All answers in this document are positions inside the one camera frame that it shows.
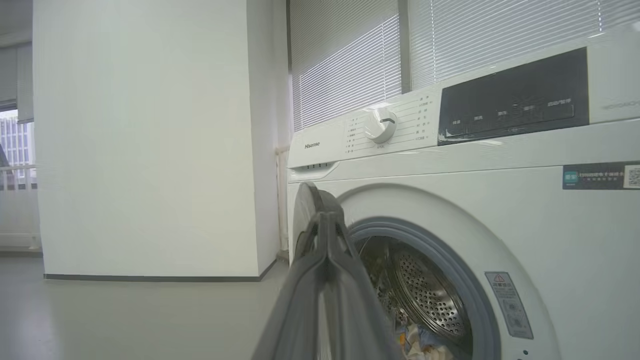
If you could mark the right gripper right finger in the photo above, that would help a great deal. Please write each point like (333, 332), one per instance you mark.
(360, 320)

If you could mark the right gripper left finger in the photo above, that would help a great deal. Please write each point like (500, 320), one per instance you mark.
(300, 310)

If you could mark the blue cartoon face garment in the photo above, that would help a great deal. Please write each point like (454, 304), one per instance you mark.
(425, 336)

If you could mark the round dark glass washer door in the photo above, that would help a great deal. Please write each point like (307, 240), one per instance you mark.
(305, 215)

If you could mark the stainless steel washing machine drum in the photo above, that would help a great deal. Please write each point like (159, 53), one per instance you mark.
(430, 295)

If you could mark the white washing machine dial knob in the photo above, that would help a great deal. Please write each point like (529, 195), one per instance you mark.
(381, 125)

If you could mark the white front-load washing machine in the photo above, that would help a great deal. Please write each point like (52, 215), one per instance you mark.
(550, 240)

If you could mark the black washing machine control panel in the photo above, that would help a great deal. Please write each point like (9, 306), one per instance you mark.
(515, 97)

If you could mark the grey warning sticker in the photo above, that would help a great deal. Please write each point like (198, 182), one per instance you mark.
(510, 305)

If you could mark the dark QR label sticker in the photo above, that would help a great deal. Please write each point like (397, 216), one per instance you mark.
(600, 176)

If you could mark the grey roller blind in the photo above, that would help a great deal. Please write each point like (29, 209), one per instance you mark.
(22, 85)

